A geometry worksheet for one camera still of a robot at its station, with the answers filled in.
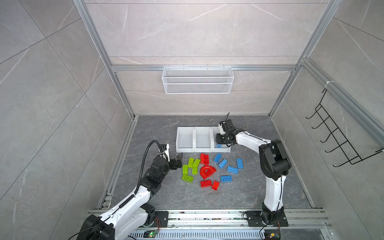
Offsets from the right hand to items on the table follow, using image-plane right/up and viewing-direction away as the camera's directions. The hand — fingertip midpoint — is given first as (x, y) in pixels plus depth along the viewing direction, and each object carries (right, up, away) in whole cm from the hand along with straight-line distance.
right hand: (217, 138), depth 101 cm
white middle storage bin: (-10, -1, +3) cm, 10 cm away
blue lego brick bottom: (+3, -23, -15) cm, 28 cm away
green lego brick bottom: (-20, -22, -15) cm, 33 cm away
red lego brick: (-9, -25, -17) cm, 32 cm away
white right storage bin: (-1, +5, 0) cm, 6 cm away
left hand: (-27, -6, -18) cm, 33 cm away
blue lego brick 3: (+13, -15, -9) cm, 22 cm away
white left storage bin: (-22, -1, +3) cm, 23 cm away
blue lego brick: (+2, -15, -11) cm, 19 cm away
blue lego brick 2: (+8, -18, -12) cm, 23 cm away
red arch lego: (-8, -20, -11) cm, 24 cm away
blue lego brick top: (-1, -12, -8) cm, 15 cm away
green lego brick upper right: (-14, -15, -10) cm, 23 cm away
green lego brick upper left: (-18, -15, -9) cm, 25 cm away
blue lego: (+1, -5, -3) cm, 6 cm away
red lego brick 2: (-3, -26, -17) cm, 31 cm away
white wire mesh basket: (-13, +40, 0) cm, 42 cm away
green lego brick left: (-21, -19, -11) cm, 30 cm away
